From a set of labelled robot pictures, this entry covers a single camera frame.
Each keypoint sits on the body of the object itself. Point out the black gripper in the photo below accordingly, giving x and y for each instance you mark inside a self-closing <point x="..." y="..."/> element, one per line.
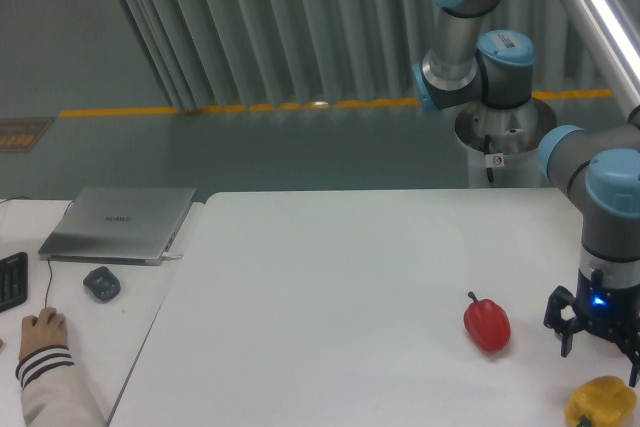
<point x="609" y="313"/>

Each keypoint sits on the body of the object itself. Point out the yellow bell pepper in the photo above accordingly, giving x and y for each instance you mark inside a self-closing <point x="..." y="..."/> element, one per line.
<point x="602" y="401"/>

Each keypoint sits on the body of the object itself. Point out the white striped sleeve forearm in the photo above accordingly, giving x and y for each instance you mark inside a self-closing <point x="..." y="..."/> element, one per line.
<point x="55" y="391"/>

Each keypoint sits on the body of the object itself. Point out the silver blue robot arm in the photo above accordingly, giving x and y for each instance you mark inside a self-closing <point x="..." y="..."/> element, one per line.
<point x="598" y="173"/>

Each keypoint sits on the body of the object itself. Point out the red bell pepper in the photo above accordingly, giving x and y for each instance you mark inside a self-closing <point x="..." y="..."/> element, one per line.
<point x="487" y="324"/>

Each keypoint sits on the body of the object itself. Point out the person's right hand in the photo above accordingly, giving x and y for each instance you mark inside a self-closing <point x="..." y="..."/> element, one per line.
<point x="40" y="332"/>

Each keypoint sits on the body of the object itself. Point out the silver closed laptop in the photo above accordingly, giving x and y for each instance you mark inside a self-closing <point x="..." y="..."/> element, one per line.
<point x="119" y="225"/>

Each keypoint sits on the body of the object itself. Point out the grey-green pleated curtain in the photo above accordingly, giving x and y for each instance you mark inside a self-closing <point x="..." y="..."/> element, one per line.
<point x="283" y="52"/>

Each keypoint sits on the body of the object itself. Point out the small black device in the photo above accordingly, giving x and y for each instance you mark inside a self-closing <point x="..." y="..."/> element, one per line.
<point x="102" y="284"/>

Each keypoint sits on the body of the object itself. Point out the computer mouse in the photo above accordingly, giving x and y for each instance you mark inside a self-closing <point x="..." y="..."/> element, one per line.
<point x="60" y="321"/>

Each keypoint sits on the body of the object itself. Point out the black keyboard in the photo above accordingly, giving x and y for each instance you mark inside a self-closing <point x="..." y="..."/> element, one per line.
<point x="13" y="281"/>

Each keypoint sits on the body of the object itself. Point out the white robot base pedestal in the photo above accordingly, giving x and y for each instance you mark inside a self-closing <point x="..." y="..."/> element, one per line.
<point x="501" y="145"/>

